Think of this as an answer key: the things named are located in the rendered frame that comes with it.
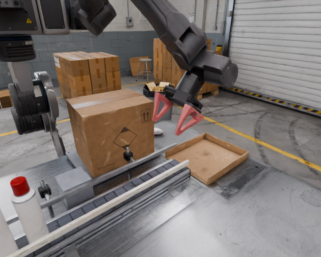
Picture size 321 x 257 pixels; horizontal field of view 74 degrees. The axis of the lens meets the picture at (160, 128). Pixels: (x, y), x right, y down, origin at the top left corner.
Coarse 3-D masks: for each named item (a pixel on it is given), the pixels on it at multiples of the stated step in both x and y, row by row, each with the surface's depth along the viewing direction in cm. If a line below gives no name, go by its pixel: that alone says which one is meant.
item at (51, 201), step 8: (176, 144) 89; (160, 152) 85; (136, 160) 79; (144, 160) 80; (120, 168) 74; (128, 168) 76; (104, 176) 70; (88, 184) 67; (64, 192) 64; (72, 192) 64; (48, 200) 61; (56, 200) 62; (16, 216) 56; (8, 224) 55
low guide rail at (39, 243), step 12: (180, 168) 84; (156, 180) 77; (132, 192) 71; (108, 204) 66; (84, 216) 62; (60, 228) 58; (72, 228) 60; (36, 240) 55; (48, 240) 56; (24, 252) 53
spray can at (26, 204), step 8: (16, 184) 49; (24, 184) 50; (16, 192) 50; (24, 192) 51; (32, 192) 52; (16, 200) 50; (24, 200) 50; (32, 200) 52; (16, 208) 51; (24, 208) 51; (32, 208) 52; (40, 208) 55; (24, 216) 52; (32, 216) 53; (40, 216) 55; (24, 224) 53; (32, 224) 54; (40, 224) 55; (24, 232) 55; (32, 232) 55; (40, 232) 56; (48, 232) 59; (32, 240) 56
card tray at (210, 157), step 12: (180, 144) 107; (192, 144) 114; (204, 144) 114; (216, 144) 114; (228, 144) 109; (168, 156) 104; (180, 156) 104; (192, 156) 104; (204, 156) 104; (216, 156) 104; (228, 156) 104; (240, 156) 98; (192, 168) 95; (204, 168) 95; (216, 168) 95; (228, 168) 93; (204, 180) 88
